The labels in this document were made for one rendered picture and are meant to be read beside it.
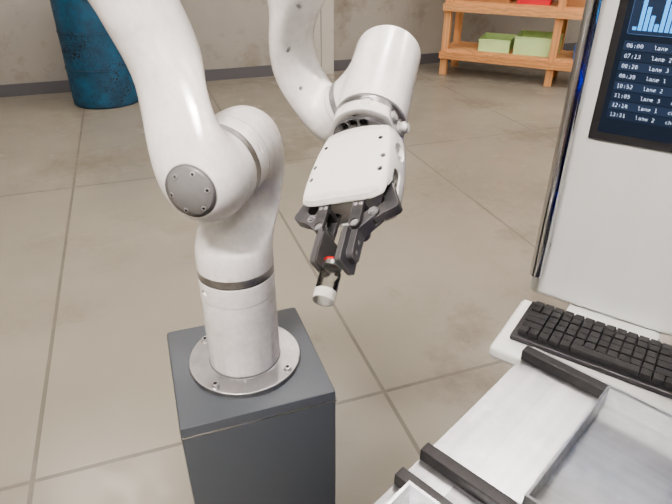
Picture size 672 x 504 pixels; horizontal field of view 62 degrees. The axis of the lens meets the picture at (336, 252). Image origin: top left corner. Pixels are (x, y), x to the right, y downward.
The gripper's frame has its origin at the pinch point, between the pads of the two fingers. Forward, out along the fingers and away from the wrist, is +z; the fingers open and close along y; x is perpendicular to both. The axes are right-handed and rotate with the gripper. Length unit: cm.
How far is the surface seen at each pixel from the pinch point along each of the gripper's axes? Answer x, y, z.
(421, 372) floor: -155, 56, -53
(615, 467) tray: -47, -20, 6
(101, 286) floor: -108, 206, -74
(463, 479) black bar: -34.9, -3.8, 12.2
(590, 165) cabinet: -48, -18, -50
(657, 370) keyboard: -68, -26, -18
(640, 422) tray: -53, -24, -3
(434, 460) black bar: -34.5, 0.3, 10.3
